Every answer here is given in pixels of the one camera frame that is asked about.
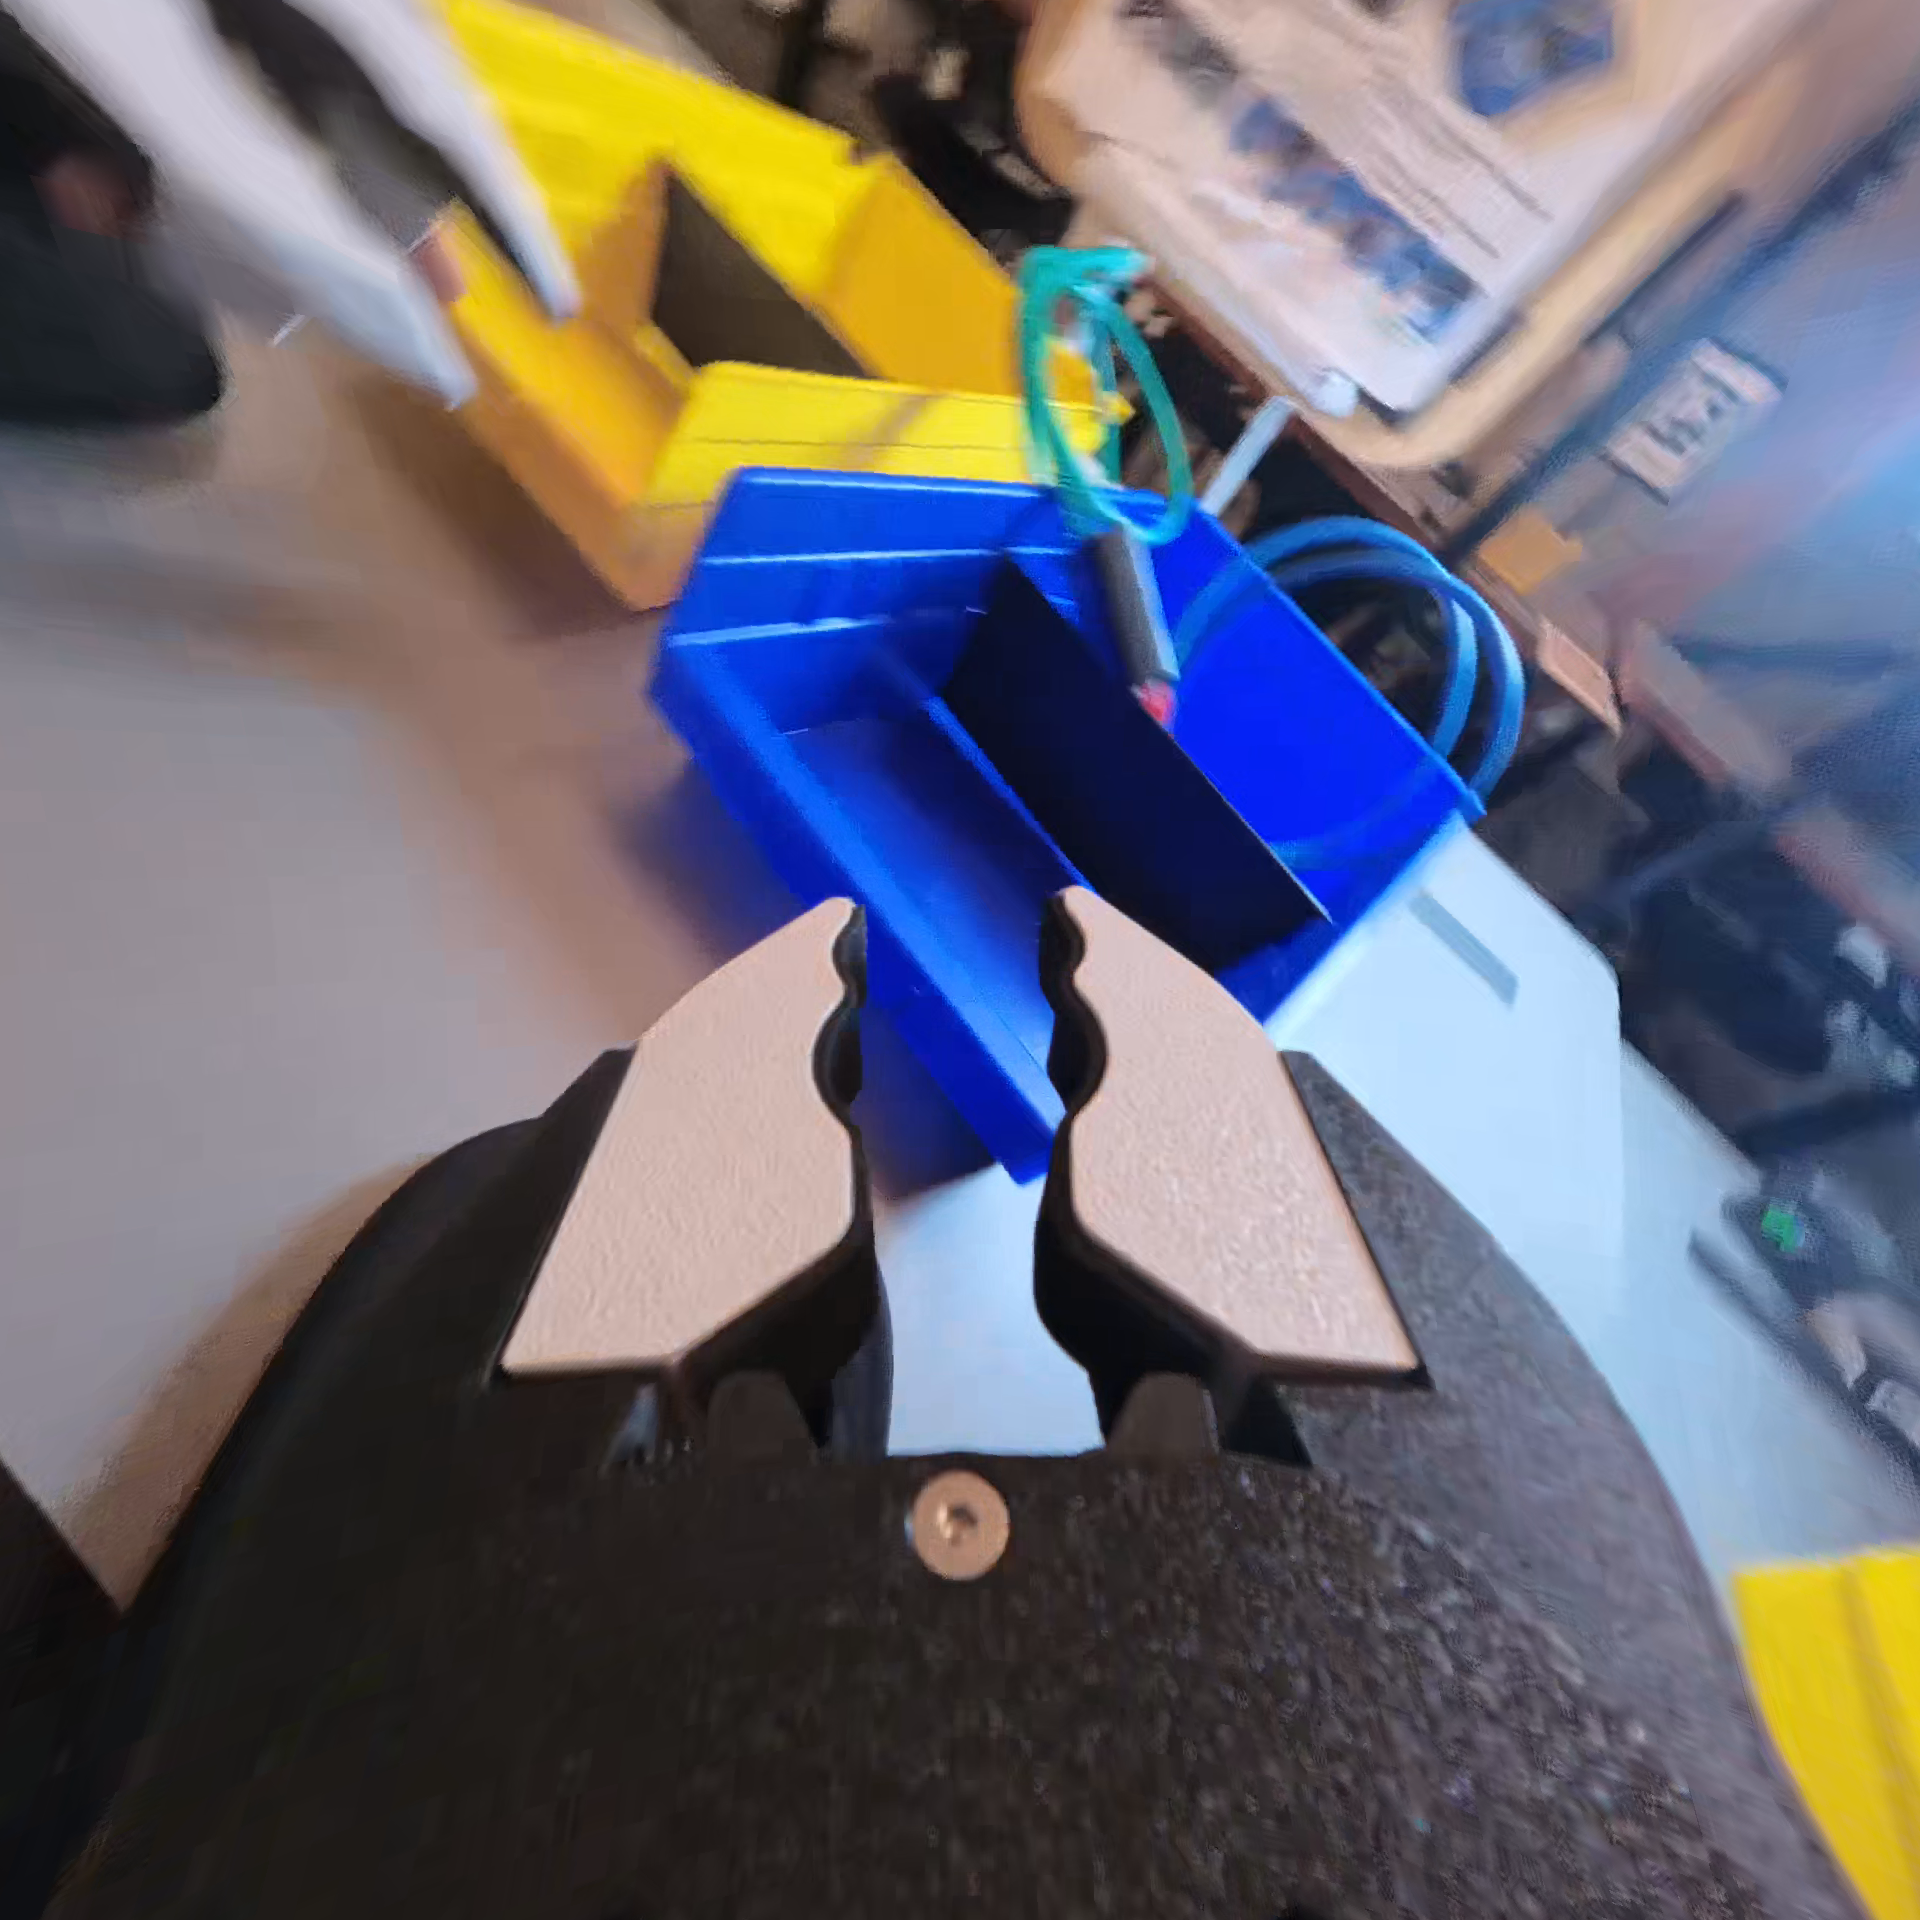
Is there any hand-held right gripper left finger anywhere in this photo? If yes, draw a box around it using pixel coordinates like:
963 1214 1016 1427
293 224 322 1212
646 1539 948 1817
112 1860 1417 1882
497 897 889 1451

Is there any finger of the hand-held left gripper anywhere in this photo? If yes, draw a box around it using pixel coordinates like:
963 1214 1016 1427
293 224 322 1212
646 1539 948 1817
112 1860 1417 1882
0 0 477 409
299 0 584 321

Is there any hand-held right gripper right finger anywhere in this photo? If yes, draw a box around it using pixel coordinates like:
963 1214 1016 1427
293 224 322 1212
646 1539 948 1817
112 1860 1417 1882
1032 882 1422 1445

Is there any blue plastic bin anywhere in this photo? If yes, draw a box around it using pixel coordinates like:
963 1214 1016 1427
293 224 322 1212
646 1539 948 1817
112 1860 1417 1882
646 468 1489 1187

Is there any green ethernet cable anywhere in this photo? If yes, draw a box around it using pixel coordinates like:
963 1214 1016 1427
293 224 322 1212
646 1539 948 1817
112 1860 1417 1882
1016 246 1201 549

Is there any yellow plastic bin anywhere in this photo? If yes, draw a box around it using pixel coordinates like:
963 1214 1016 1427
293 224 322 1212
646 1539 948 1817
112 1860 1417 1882
1729 1550 1920 1920
428 0 1121 613

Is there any white plastic stick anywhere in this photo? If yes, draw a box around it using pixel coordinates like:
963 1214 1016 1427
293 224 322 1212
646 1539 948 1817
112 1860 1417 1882
1198 394 1298 514

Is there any printed cardboard box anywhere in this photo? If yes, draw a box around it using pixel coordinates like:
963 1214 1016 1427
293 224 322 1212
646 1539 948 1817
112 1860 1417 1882
1018 0 1920 472

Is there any blue ethernet cable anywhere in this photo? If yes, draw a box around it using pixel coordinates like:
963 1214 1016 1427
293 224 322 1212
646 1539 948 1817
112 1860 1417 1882
1178 516 1529 875

